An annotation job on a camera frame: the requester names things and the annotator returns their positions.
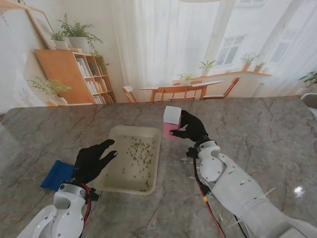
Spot large plant white pot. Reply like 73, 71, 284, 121
57, 13, 104, 54

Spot wooden dining table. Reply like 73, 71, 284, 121
139, 80, 223, 102

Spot red black arm cable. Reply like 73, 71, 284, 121
79, 183, 93, 229
193, 158, 248, 238

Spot broad leaf potted plant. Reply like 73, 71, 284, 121
297, 71, 317, 96

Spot trailing ivy plant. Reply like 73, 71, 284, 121
90, 51, 110, 71

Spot wooden chair with backrest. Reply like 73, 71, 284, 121
168, 85, 197, 101

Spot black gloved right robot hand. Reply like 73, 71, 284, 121
171, 110, 209, 143

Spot bushy plant terracotta pot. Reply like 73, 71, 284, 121
240, 51, 265, 72

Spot small plant terracotta pot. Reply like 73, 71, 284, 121
254, 61, 267, 73

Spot white rounded chair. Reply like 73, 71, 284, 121
300, 93, 317, 110

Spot square pink jar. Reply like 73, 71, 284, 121
162, 121, 181, 141

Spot red black right arm cable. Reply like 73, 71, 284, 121
193, 158, 248, 238

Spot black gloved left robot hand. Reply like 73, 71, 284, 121
71, 139, 118, 185

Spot wooden bookshelf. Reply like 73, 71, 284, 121
34, 49, 117, 105

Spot cream baking tray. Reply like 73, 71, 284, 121
93, 125, 162, 195

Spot red black left arm cable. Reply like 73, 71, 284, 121
79, 183, 93, 229

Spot leaning wooden picture frame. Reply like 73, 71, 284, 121
25, 8, 57, 51

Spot white square jar lid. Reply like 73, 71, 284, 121
163, 106, 183, 125

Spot scattered green beans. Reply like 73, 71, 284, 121
105, 136, 156, 193

